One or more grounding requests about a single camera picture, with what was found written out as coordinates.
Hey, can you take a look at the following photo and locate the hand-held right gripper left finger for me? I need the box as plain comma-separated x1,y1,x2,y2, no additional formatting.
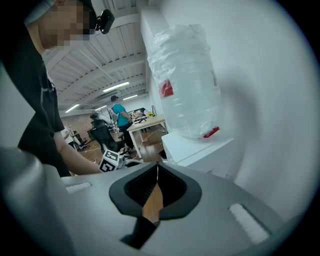
61,161,159,256

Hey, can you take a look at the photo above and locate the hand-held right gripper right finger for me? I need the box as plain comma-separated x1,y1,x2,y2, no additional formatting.
149,161,285,256

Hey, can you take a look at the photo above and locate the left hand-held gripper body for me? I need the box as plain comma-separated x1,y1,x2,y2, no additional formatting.
99,149,144,174

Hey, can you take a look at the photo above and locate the person's left forearm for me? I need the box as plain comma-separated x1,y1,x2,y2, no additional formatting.
53,130,102,176

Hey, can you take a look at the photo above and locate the white water dispenser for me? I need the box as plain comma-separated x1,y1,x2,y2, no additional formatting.
160,131,235,176

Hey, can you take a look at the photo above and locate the large plastic-wrapped water bottle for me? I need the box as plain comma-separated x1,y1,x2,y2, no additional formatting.
146,23,222,140

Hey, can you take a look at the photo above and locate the black office chair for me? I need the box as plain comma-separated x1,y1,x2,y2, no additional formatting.
89,113,125,155

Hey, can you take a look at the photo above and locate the wooden table with white legs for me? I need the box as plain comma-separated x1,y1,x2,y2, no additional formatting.
126,115,168,159

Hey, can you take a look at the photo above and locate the person's black clothing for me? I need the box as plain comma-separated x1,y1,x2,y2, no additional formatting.
0,14,66,177

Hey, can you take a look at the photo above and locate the person's head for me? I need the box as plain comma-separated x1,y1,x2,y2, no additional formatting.
24,0,97,51

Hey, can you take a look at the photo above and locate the black head-worn camera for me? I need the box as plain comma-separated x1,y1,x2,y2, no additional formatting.
95,9,116,35

